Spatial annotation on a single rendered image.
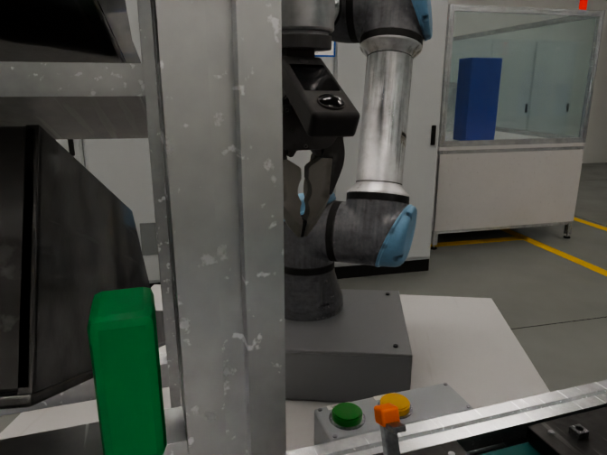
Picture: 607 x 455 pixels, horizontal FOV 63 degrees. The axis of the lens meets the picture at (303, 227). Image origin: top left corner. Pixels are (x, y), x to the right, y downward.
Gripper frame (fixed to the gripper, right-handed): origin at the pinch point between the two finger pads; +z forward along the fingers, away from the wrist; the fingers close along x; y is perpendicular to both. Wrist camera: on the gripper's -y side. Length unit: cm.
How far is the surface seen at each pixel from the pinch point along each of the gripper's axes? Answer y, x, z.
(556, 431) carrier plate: -10.2, -29.7, 26.2
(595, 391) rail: -4, -43, 27
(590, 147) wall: 677, -781, 94
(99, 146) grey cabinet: 281, 41, 21
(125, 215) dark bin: -26.1, 17.3, -9.1
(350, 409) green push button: 1.6, -7.0, 26.0
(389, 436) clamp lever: -13.1, -4.8, 18.5
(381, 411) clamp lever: -12.4, -4.2, 16.0
